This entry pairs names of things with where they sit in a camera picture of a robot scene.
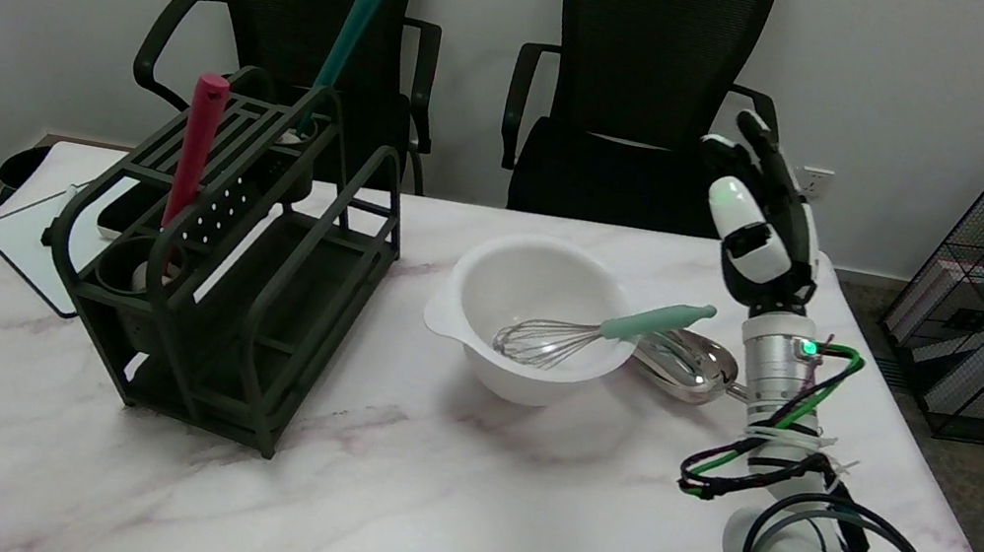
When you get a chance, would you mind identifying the white mixing bowl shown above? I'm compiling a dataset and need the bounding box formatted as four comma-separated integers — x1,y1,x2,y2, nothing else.
410,219,654,424

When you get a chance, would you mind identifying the black round bin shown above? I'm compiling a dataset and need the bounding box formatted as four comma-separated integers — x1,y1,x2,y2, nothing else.
0,137,55,196

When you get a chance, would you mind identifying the white wall socket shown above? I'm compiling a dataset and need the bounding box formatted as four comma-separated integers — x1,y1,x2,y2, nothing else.
796,165,836,202

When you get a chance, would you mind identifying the whisk with mint handle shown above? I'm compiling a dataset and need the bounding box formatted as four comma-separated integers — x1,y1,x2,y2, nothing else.
490,270,719,397

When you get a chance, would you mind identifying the white tray with black rim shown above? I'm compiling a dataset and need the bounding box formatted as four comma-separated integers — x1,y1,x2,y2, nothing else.
0,152,178,334

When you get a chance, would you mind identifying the dark green dish rack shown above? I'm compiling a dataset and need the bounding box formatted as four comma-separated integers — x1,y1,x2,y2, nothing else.
12,36,428,476

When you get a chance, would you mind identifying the silver metal scoop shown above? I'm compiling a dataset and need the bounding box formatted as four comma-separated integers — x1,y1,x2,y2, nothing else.
626,320,758,414

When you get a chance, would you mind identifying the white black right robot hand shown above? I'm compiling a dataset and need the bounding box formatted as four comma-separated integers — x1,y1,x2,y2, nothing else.
674,103,845,322

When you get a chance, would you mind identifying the black mesh office chair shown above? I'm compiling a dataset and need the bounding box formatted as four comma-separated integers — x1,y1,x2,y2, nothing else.
489,0,810,254
120,0,457,197

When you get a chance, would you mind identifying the green cable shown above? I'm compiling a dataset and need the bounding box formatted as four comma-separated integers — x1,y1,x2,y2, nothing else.
677,323,869,520

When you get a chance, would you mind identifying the red handled utensil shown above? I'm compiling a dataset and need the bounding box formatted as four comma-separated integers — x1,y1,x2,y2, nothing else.
148,69,234,286

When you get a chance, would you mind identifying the teal handled utensil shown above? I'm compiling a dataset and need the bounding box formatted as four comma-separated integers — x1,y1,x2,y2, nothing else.
294,0,387,147

